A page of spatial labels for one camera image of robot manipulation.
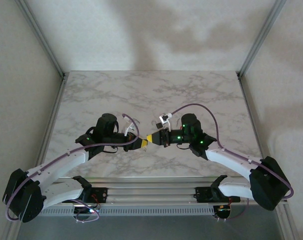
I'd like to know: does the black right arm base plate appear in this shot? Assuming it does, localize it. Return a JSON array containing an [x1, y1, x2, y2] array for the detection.
[[195, 186, 241, 203]]

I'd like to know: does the aluminium frame post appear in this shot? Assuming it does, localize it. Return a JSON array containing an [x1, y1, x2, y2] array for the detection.
[[15, 0, 68, 79], [237, 0, 288, 79]]

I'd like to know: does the aluminium table side rail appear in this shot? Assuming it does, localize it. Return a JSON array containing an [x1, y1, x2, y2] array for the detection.
[[37, 73, 69, 166], [237, 73, 270, 177]]

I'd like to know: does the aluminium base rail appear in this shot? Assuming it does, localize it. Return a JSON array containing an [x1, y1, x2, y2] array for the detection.
[[41, 176, 290, 208]]

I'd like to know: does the grey slotted cable duct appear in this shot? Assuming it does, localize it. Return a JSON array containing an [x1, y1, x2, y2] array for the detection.
[[23, 206, 215, 216]]

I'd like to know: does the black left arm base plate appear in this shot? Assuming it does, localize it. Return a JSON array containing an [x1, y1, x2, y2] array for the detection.
[[62, 187, 109, 204]]

